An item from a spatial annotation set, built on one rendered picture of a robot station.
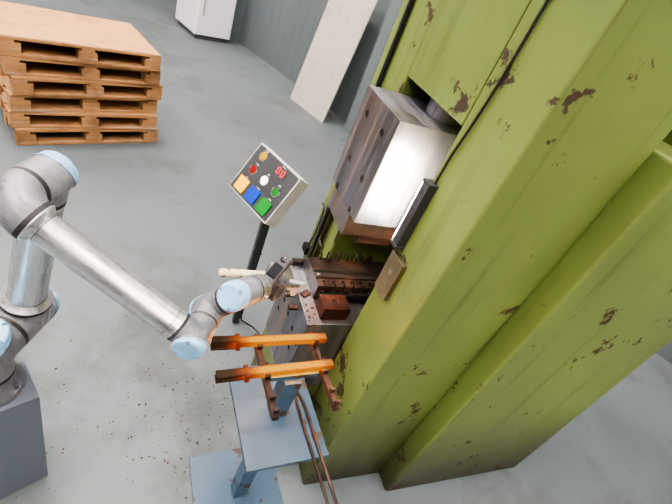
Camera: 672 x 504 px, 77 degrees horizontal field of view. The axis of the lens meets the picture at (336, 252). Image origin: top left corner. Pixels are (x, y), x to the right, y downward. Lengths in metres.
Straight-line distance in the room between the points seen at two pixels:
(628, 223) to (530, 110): 0.50
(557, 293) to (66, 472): 2.10
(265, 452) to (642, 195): 1.42
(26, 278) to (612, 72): 1.68
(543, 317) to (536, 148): 0.67
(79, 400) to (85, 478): 0.39
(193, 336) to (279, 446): 0.58
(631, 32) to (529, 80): 0.21
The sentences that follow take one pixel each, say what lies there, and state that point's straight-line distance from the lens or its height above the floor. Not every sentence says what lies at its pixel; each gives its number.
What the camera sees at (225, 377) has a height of 0.99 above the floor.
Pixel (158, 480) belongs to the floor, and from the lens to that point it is 2.33.
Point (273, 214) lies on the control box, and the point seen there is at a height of 1.01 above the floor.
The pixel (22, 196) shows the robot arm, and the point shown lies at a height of 1.42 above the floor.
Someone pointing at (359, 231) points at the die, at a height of 1.29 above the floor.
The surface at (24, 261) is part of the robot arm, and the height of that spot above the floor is 1.10.
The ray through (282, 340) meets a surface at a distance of 1.54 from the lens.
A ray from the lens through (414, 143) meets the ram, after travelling 1.45.
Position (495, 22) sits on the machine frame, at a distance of 1.40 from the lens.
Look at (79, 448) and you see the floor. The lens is 2.40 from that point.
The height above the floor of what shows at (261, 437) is 0.72.
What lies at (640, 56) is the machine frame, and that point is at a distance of 1.26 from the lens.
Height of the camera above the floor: 2.14
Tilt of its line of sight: 35 degrees down
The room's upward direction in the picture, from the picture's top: 24 degrees clockwise
